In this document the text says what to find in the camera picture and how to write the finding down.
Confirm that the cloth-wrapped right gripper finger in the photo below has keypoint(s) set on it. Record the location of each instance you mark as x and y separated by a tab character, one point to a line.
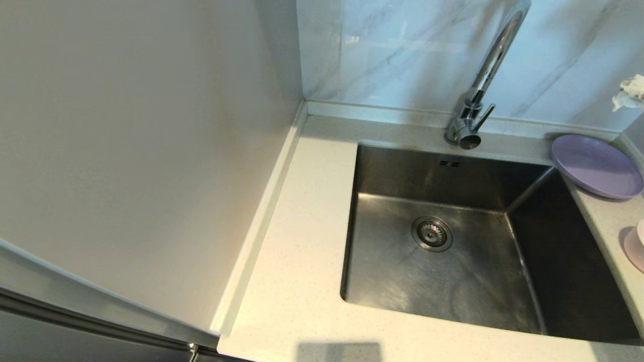
631	93

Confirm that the chrome gooseneck faucet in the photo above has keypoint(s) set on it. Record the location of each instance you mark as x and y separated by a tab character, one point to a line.
498	45

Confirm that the stainless steel sink basin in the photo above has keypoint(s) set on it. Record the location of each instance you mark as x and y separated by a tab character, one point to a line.
453	281

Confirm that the purple plastic plate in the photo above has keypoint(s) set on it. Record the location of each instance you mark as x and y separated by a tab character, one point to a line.
596	166

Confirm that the pale pink bowl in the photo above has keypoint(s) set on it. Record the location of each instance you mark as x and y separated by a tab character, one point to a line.
636	249

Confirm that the round metal drain strainer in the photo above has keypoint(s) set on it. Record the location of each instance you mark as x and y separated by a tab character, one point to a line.
431	234

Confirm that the tall white cabinet grey front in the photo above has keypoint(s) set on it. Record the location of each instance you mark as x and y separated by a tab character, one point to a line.
126	151

